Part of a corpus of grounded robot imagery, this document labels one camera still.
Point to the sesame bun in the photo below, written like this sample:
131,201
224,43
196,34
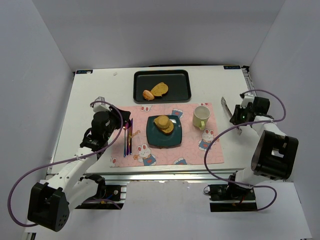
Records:
147,95

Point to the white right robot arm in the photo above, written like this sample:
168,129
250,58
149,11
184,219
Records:
275,154

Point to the black baking tray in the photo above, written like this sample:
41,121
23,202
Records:
177,80

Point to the teal square plate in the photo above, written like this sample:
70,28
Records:
156,138

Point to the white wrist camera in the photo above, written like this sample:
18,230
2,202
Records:
246,99
99,105

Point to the pink bunny placemat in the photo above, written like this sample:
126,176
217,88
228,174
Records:
194,144

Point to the small round bread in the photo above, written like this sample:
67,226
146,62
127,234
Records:
162,121

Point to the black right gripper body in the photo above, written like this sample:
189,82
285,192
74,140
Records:
236,116

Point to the iridescent spoon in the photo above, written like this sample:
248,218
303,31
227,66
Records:
125,141

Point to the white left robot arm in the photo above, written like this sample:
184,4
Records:
51,202

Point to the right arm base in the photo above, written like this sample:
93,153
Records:
227,198

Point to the iridescent knife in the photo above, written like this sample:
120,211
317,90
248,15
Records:
130,134

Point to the lower bread slice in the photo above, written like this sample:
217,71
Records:
160,89

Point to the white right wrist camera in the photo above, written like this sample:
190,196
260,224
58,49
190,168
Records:
246,99

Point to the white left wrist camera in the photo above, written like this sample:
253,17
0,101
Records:
99,105

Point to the heart bread slice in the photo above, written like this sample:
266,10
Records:
167,131

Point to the pale green mug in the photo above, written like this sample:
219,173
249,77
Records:
201,114

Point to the metal tongs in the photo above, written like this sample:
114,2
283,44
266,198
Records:
229,113

